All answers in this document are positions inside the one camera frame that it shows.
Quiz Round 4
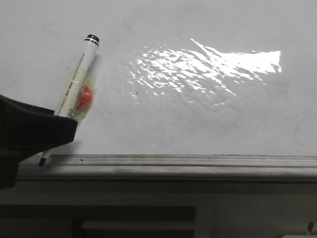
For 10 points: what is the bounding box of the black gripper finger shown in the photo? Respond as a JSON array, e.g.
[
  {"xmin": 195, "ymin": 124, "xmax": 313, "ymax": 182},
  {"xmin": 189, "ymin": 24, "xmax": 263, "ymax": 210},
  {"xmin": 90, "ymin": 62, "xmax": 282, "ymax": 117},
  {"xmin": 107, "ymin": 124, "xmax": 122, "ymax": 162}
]
[{"xmin": 0, "ymin": 96, "xmax": 78, "ymax": 189}]

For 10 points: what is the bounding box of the white glossy whiteboard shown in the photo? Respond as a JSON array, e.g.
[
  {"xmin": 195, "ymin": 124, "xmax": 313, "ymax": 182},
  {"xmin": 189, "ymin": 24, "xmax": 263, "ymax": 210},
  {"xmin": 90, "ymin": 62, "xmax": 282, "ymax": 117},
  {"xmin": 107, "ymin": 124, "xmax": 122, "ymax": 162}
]
[{"xmin": 0, "ymin": 0, "xmax": 317, "ymax": 156}]

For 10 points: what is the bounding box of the white black whiteboard marker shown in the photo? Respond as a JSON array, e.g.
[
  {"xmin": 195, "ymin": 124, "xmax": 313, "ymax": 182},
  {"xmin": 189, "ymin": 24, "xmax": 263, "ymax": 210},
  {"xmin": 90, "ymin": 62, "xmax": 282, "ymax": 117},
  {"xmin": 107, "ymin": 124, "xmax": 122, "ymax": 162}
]
[{"xmin": 38, "ymin": 34, "xmax": 101, "ymax": 167}]

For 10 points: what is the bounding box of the red magnet under tape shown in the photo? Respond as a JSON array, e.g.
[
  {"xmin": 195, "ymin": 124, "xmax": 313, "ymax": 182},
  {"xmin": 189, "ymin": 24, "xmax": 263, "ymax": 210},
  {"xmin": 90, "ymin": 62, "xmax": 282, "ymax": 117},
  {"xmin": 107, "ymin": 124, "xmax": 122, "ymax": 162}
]
[{"xmin": 75, "ymin": 85, "xmax": 93, "ymax": 112}]

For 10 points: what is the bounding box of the aluminium whiteboard frame rail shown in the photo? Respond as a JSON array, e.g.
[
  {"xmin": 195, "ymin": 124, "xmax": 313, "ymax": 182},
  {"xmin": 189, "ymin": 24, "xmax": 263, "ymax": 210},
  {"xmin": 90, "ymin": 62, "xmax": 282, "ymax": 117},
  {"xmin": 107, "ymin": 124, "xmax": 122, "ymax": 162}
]
[{"xmin": 17, "ymin": 154, "xmax": 317, "ymax": 182}]

